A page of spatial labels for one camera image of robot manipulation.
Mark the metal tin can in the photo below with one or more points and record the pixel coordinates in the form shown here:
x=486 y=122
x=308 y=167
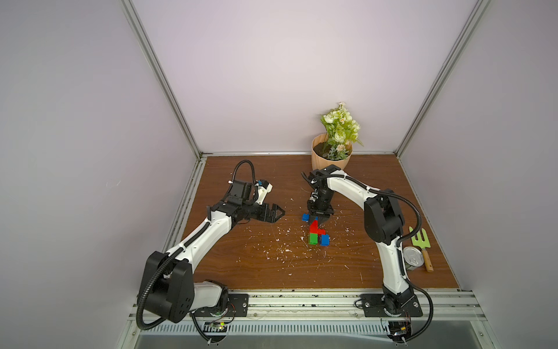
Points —
x=413 y=258

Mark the beige ribbed flower pot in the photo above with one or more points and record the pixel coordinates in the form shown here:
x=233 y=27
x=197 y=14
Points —
x=318 y=162

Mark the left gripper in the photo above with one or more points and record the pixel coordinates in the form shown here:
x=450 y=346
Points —
x=271 y=217

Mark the long red lego brick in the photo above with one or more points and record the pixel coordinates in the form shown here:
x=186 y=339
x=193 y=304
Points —
x=314 y=229

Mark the green white artificial flowers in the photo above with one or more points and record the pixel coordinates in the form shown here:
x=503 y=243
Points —
x=342 y=131

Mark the long blue lego brick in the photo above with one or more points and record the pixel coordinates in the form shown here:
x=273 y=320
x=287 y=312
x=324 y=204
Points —
x=306 y=217

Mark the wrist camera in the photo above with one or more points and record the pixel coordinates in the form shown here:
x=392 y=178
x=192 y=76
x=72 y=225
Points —
x=319 y=196
x=247 y=193

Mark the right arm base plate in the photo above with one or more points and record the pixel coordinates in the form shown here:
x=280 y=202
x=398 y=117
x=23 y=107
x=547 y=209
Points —
x=395 y=306

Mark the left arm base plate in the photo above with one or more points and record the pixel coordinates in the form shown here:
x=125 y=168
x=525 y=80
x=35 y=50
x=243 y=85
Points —
x=229 y=305

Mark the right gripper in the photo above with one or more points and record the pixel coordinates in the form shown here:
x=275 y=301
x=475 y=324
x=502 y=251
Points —
x=320 y=209

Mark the small blue lego brick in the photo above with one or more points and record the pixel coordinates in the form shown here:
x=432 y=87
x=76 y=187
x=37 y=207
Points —
x=324 y=240

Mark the aluminium front rail frame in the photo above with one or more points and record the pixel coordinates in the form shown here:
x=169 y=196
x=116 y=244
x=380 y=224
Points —
x=358 y=312

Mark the green garden fork toy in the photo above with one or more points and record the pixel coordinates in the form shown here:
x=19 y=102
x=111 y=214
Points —
x=421 y=240

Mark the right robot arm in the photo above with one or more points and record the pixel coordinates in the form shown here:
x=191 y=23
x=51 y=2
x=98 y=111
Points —
x=383 y=222

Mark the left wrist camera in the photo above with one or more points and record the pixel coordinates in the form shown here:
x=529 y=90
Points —
x=247 y=193

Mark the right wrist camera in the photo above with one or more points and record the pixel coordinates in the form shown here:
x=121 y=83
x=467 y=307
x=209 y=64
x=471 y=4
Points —
x=319 y=196

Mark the green lego brick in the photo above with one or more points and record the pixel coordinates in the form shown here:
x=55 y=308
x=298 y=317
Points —
x=313 y=239

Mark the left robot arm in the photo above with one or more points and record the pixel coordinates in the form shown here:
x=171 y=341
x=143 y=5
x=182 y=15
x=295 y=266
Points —
x=168 y=291

